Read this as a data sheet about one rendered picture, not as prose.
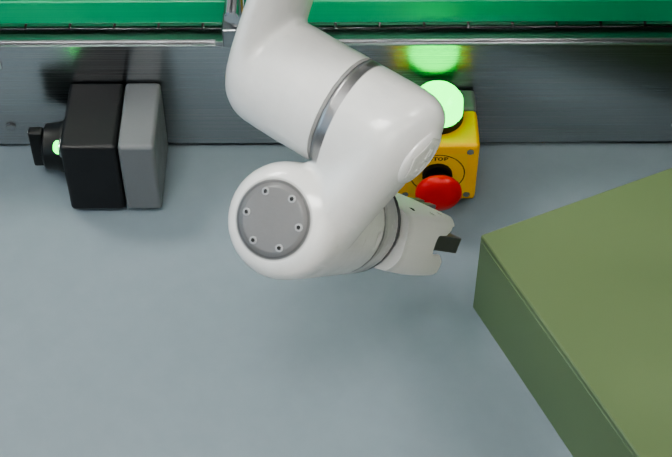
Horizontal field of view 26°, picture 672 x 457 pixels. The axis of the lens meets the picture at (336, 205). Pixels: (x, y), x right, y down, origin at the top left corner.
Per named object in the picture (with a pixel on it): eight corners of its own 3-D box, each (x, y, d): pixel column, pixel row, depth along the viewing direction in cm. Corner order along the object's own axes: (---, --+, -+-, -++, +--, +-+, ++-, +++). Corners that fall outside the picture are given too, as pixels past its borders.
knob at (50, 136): (75, 145, 131) (38, 145, 131) (69, 109, 127) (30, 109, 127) (70, 182, 128) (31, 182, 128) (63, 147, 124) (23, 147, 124)
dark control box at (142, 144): (169, 147, 133) (160, 81, 127) (162, 213, 128) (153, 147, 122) (79, 148, 133) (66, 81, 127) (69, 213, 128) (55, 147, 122)
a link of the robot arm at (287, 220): (308, 28, 89) (438, 102, 86) (365, 47, 99) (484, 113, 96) (197, 243, 91) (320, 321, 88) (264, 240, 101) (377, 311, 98)
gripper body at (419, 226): (262, 242, 103) (319, 240, 114) (388, 298, 100) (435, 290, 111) (298, 143, 102) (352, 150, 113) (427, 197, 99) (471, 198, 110)
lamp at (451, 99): (461, 97, 127) (463, 72, 125) (464, 134, 124) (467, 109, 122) (410, 98, 127) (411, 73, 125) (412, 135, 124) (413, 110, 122)
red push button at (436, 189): (461, 154, 125) (464, 183, 122) (458, 185, 128) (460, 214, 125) (414, 154, 125) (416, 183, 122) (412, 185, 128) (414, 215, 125)
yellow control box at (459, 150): (469, 146, 134) (474, 88, 128) (474, 207, 129) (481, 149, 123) (392, 146, 133) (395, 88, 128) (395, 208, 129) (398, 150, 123)
